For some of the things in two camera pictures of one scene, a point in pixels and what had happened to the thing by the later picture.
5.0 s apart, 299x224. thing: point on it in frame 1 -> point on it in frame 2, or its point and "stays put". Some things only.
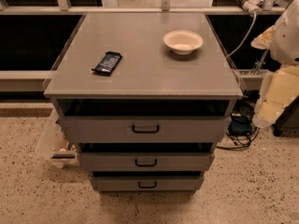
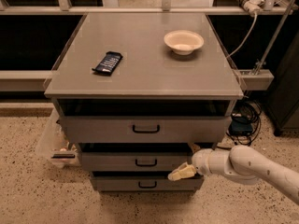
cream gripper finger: (278, 89) -> (183, 171)
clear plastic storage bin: (54, 144) stays put
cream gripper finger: (263, 40) -> (184, 169)
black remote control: (107, 63) stays put
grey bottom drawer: (147, 183) stays put
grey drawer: (146, 161) stays put
